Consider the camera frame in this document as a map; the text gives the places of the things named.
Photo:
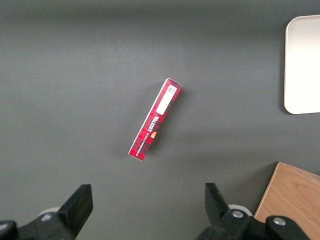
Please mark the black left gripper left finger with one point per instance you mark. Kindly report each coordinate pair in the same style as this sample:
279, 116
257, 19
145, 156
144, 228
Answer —
75, 210

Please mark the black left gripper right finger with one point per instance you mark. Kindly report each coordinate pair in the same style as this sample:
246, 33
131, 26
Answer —
220, 212

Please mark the brown wooden board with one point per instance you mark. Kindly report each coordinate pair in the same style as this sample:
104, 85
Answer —
290, 197

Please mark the red tartan shortbread box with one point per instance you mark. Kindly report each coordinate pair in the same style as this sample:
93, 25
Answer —
155, 120

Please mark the white plastic tray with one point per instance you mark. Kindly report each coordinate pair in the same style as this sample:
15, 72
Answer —
302, 65

